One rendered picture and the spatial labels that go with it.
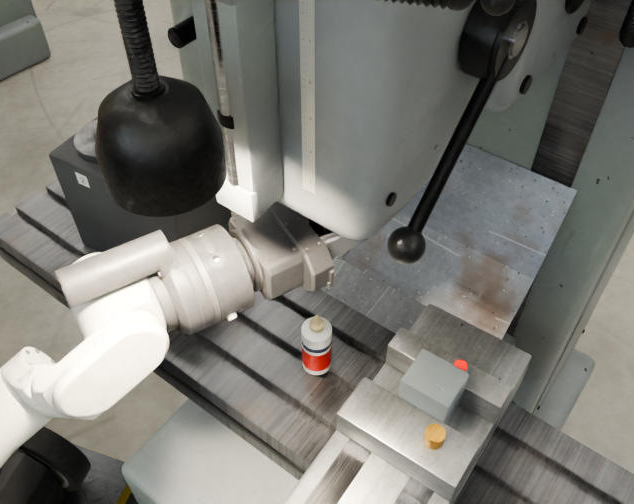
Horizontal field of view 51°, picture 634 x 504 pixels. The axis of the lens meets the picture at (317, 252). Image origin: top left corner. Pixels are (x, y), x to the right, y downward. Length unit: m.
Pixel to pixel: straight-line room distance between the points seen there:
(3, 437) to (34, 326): 1.64
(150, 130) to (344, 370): 0.62
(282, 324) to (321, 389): 0.12
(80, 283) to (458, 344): 0.50
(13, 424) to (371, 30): 0.44
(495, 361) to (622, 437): 1.24
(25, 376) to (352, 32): 0.40
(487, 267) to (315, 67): 0.65
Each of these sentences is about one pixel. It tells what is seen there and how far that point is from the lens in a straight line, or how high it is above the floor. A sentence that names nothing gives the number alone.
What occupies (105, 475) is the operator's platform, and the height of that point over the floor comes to 0.40.
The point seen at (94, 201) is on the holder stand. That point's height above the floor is 1.05.
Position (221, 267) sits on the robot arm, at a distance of 0.60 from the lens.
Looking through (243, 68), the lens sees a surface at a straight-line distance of 0.44.
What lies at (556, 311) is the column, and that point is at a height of 0.84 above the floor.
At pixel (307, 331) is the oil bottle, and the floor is 1.01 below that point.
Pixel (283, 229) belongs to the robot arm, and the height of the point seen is 1.25.
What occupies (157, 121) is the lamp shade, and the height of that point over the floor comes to 1.50.
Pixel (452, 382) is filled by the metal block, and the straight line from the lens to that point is 0.76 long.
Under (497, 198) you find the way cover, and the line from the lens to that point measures 1.02.
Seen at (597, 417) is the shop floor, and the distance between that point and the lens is 2.09.
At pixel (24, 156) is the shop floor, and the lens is 2.92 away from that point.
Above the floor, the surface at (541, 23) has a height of 1.43.
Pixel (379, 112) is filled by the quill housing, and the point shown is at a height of 1.45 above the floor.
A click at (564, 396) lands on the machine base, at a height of 0.20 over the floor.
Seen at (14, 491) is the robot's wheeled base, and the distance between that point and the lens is 1.31.
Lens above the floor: 1.71
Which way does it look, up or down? 48 degrees down
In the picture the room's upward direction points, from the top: straight up
